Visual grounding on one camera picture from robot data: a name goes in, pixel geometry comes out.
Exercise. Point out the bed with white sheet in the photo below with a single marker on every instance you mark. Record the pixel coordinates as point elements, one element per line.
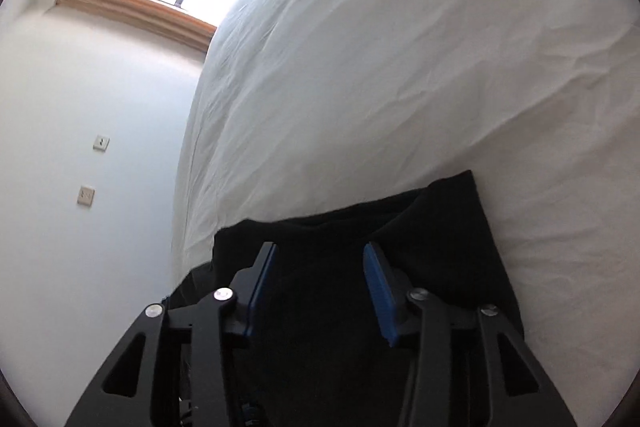
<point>400,57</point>

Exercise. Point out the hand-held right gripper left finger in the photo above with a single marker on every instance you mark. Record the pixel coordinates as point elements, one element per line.
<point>262,289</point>

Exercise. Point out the beige curtain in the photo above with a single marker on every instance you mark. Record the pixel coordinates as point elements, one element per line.
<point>140,9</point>

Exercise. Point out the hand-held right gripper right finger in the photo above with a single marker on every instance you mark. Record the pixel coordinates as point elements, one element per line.
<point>380,294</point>

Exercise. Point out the black pants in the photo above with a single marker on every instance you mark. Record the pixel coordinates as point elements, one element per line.
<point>320,267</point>

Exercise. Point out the beige wall socket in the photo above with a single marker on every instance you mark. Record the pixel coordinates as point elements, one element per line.
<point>85,195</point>

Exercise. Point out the white wall socket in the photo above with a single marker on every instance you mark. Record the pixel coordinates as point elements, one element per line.
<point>101,142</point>

